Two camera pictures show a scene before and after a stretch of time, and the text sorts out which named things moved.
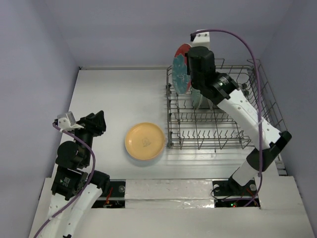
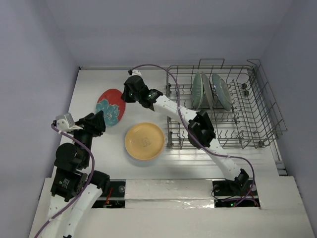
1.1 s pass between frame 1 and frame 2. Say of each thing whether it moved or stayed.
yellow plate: stayed
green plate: stayed
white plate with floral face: moved
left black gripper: stayed
